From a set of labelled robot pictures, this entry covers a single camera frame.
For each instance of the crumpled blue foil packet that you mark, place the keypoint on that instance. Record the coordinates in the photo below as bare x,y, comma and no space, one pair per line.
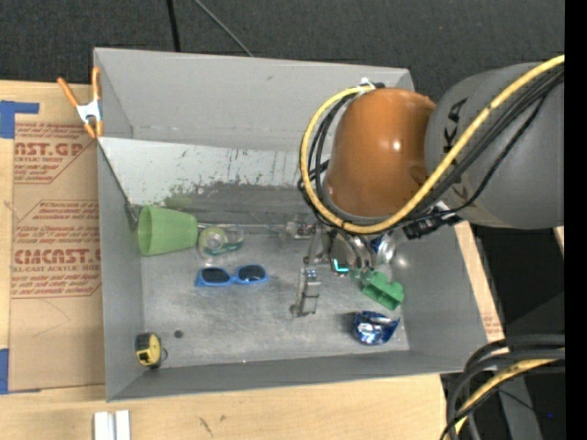
372,329

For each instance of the black cylinder on white bracket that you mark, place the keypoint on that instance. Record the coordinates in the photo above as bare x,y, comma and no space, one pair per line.
424,227

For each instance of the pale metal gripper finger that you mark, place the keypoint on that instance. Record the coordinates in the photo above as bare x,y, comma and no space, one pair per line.
302,229
308,293

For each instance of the blue sunglasses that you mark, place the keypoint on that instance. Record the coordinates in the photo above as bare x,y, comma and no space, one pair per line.
229,276

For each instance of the clear tape dispenser green core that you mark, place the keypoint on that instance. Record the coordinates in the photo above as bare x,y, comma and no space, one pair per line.
215,241

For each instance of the grey metal bin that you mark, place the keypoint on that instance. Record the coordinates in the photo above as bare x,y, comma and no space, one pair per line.
238,323

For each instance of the brown cardboard board red print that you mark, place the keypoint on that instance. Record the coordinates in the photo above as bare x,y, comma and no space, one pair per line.
55,291

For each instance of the yellow and black tape measure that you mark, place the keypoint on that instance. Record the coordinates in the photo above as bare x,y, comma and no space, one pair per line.
147,349

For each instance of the green plastic cup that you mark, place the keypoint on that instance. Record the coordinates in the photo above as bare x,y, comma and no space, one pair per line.
165,230

